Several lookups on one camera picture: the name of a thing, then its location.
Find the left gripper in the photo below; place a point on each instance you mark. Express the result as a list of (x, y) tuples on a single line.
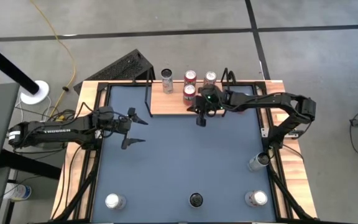
[(124, 129)]

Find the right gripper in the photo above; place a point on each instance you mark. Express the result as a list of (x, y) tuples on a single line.
[(211, 110)]

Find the silver Diet Coke can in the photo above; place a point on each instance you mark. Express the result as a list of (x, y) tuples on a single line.
[(113, 200), (210, 77), (258, 197)]

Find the white Celsius can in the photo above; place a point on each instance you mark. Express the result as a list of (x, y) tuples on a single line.
[(167, 84), (255, 163)]

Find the black can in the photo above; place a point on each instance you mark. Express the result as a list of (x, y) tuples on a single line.
[(196, 200)]

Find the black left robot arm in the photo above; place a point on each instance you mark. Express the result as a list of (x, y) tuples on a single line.
[(57, 130)]

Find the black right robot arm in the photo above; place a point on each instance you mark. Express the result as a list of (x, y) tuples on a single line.
[(259, 99)]

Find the blue-grey table mat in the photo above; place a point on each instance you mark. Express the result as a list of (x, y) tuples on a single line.
[(166, 183)]

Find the black perforated metal box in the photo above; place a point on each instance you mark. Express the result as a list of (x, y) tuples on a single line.
[(120, 67)]

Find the black rig strut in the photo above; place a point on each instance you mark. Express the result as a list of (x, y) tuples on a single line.
[(76, 197), (287, 197)]

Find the black desk beam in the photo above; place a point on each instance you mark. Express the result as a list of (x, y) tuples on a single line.
[(30, 165)]

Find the white bottle with blue label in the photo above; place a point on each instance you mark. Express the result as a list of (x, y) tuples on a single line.
[(19, 192)]

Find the black pole with white base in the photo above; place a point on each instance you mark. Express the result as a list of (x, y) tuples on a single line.
[(8, 67)]

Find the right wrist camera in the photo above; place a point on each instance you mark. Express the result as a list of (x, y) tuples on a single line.
[(209, 95)]

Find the wooden shelf with black frame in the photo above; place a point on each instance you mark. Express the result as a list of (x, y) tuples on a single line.
[(172, 107)]

